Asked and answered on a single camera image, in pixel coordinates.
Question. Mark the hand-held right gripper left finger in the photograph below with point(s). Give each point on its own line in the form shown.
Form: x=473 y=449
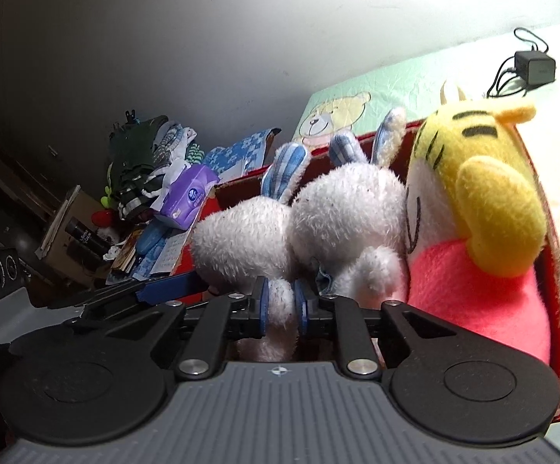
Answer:
x=262 y=307

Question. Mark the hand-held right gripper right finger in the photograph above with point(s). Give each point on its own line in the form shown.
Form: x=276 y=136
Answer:
x=300 y=307

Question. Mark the yellow plush tiger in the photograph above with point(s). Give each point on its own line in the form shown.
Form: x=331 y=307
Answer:
x=492 y=203

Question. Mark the white plush rabbit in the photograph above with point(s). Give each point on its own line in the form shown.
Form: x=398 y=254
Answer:
x=241 y=241
x=352 y=217

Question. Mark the stack of booklets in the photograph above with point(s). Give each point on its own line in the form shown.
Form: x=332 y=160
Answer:
x=127 y=251

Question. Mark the pile of folded clothes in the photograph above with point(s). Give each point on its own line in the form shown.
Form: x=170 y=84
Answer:
x=149 y=154

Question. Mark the bear print cloth covered desktop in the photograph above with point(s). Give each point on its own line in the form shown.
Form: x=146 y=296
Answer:
x=405 y=77

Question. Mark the blue floral cloth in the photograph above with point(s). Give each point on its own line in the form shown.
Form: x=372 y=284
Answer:
x=246 y=147

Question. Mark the purple tissue pack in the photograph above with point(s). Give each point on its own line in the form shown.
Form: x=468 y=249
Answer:
x=188 y=196

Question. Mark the black bottle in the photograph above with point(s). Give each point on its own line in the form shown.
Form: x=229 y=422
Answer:
x=84 y=237

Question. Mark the brown cardboard box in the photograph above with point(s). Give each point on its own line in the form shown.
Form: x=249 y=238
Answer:
x=57 y=256

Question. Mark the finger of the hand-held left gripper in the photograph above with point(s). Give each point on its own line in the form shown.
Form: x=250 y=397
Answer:
x=164 y=286

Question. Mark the red cardboard box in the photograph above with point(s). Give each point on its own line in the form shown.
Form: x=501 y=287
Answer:
x=557 y=299

